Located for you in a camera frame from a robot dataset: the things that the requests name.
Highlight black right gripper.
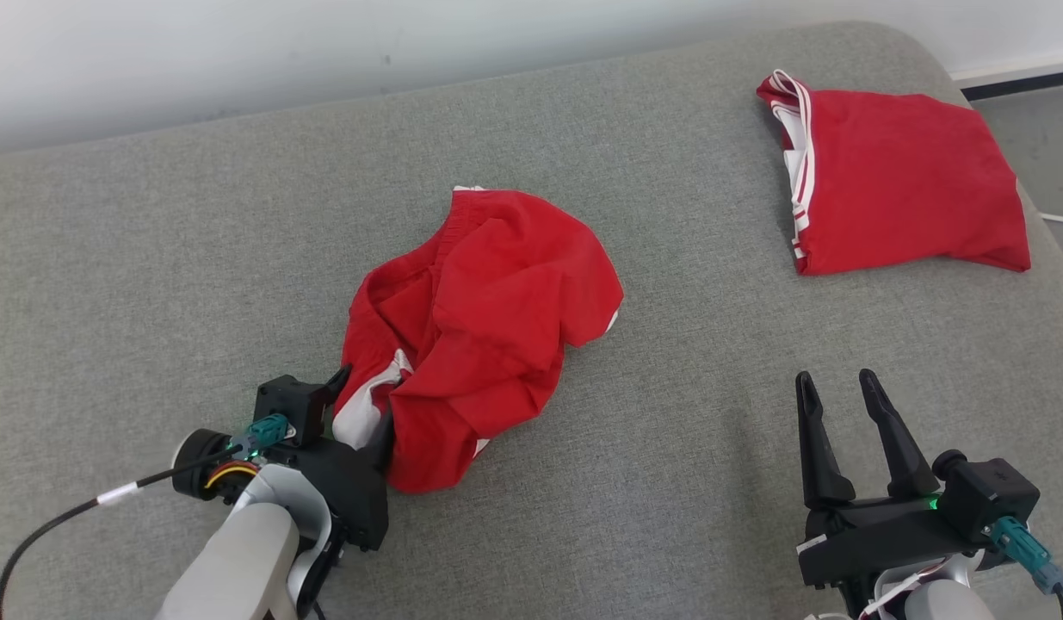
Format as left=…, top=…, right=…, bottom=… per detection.
left=794, top=369, right=986, bottom=591

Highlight dark wall baseboard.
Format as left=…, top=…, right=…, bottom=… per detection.
left=951, top=67, right=1063, bottom=102

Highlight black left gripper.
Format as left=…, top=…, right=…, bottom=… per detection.
left=292, top=365, right=397, bottom=554

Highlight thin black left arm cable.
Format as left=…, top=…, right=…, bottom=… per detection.
left=0, top=443, right=244, bottom=620

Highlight red shorts with white stripe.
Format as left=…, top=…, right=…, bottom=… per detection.
left=331, top=185, right=625, bottom=494

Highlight red basketball jersey white sleeves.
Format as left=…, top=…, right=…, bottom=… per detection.
left=757, top=69, right=1033, bottom=276

